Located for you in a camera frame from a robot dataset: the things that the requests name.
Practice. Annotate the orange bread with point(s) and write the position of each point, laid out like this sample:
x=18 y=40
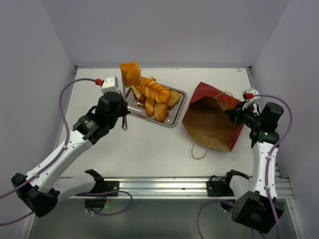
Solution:
x=131 y=74

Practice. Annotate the brown seeded bread slice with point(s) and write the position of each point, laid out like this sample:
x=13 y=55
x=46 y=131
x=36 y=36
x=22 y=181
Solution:
x=173 y=101

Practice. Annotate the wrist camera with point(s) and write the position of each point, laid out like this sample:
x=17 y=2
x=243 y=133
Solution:
x=110 y=84
x=250 y=96

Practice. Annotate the golden baguette roll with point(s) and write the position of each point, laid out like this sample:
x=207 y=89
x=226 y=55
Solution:
x=160 y=111

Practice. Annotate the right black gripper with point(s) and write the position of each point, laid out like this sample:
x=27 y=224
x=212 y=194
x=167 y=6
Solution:
x=236 y=114

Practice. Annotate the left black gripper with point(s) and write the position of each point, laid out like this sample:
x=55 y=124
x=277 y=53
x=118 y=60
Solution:
x=124 y=110

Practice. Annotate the metal tongs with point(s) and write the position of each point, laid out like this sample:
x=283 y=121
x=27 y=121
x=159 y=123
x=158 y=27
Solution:
x=125 y=110

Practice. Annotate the aluminium mounting rail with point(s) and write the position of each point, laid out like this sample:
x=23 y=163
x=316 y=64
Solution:
x=163 y=188

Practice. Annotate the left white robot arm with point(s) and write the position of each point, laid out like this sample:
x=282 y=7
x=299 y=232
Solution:
x=41 y=189

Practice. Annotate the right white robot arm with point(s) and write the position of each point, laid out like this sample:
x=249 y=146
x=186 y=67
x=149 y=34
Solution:
x=256 y=201

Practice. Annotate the stainless steel tray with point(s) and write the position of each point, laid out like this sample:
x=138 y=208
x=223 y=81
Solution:
x=137 y=108

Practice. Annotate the long glazed bread loaf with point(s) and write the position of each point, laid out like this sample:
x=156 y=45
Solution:
x=150 y=106

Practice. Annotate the red paper bag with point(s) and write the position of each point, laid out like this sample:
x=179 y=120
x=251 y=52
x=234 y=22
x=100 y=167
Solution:
x=206 y=122

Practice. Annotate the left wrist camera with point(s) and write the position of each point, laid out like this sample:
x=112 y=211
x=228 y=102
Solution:
x=110 y=84

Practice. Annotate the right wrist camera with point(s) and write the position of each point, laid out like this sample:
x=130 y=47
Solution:
x=250 y=96

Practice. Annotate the fake sandwich wedge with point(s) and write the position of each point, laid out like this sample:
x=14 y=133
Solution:
x=137 y=93

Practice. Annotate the braided golden bread loaf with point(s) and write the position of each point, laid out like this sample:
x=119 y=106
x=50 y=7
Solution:
x=153 y=90

